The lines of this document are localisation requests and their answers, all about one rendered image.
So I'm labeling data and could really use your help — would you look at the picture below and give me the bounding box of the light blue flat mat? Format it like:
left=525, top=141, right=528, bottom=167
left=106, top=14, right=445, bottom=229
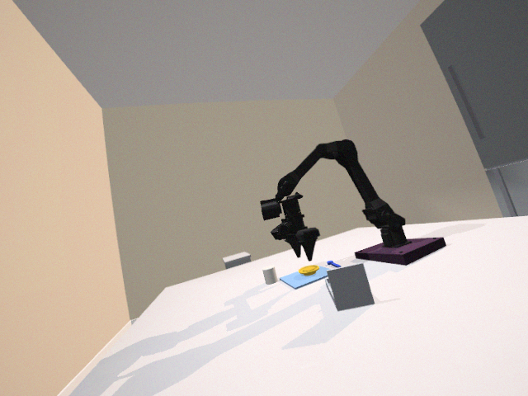
left=280, top=266, right=330, bottom=290

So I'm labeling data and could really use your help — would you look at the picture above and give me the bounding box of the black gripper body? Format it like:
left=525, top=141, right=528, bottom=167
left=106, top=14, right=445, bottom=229
left=283, top=212, right=320, bottom=241

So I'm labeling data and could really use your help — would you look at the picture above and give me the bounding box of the yellow plate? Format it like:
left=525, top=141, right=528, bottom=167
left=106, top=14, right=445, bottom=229
left=299, top=265, right=319, bottom=276

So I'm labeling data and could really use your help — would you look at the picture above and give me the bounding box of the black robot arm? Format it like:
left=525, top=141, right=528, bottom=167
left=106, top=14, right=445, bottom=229
left=260, top=139, right=412, bottom=248

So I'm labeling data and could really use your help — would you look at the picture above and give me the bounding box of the grey dish rack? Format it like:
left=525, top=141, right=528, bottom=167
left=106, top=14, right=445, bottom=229
left=324, top=262, right=375, bottom=312

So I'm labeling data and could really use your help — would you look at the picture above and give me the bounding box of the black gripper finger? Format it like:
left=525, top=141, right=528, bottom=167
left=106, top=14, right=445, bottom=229
left=297, top=237, right=318, bottom=261
left=284, top=238, right=301, bottom=258

